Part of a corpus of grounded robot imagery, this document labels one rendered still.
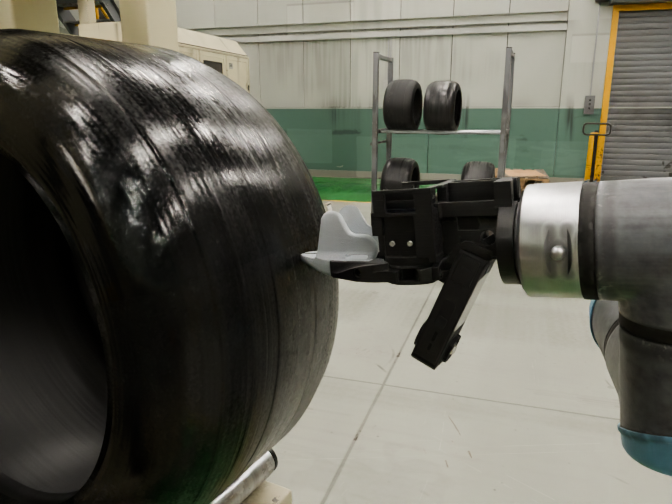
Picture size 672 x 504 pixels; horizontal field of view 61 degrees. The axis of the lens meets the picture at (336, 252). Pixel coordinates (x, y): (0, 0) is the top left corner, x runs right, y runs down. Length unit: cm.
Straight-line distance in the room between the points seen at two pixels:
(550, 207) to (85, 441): 70
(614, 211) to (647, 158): 1121
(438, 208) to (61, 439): 64
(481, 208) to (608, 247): 10
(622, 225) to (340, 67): 1164
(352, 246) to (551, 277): 17
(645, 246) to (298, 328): 31
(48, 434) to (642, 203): 78
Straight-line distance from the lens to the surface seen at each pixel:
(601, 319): 60
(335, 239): 52
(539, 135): 1137
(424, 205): 46
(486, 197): 48
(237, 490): 78
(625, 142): 1159
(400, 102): 580
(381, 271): 48
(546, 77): 1145
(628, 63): 1155
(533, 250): 44
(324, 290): 60
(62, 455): 89
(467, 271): 48
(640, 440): 50
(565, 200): 44
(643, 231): 43
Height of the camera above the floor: 137
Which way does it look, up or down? 14 degrees down
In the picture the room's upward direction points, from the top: straight up
